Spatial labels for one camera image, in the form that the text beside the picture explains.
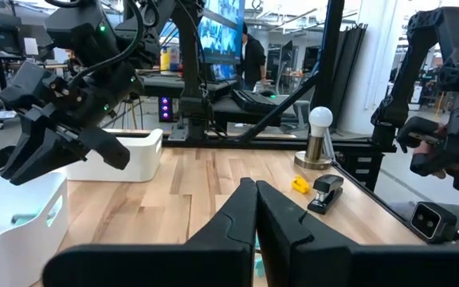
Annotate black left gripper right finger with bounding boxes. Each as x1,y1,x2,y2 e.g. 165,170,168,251
255,179,459,287

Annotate black drawer cabinet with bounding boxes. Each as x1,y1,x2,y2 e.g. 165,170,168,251
343,152,386,193

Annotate yellow staple remover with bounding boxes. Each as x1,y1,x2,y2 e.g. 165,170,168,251
291,175,312,195

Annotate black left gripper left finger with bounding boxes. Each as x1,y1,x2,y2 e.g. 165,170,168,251
41,177,259,287

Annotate person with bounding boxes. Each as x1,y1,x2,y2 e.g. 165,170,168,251
237,22,269,92

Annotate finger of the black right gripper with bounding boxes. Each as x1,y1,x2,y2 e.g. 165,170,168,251
78,127,131,171
0,115,85,186

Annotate grey desk top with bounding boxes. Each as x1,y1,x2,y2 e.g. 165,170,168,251
140,75,238,100

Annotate black keyboard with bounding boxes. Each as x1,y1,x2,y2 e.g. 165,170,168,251
229,88,280,116

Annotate teal staple remover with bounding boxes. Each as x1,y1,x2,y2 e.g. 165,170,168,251
254,234,265,279

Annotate computer tower with purple lights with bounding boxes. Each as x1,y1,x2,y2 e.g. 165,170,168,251
158,95,174,124

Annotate laptop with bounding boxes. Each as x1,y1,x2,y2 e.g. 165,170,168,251
209,62,239,83

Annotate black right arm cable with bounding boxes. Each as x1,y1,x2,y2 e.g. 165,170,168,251
69,0,146,87

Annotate black stapler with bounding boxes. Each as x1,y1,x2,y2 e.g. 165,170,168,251
307,173,345,216

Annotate black panel stack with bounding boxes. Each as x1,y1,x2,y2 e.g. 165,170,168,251
339,22,369,135

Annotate black table-level camera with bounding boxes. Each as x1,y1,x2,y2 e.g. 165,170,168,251
409,201,459,246

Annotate black desk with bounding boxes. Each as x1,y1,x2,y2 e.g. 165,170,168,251
212,94,299,129

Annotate brass lamp with white bulb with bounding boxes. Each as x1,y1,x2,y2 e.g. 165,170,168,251
293,105,335,171

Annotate large display screen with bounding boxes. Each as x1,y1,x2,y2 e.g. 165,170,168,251
196,0,247,65

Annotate green staple remover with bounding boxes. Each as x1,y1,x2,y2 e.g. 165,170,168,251
10,206,45,226

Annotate person's hand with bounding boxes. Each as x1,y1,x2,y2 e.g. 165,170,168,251
411,124,452,180

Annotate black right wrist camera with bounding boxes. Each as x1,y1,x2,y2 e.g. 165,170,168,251
0,60,69,116

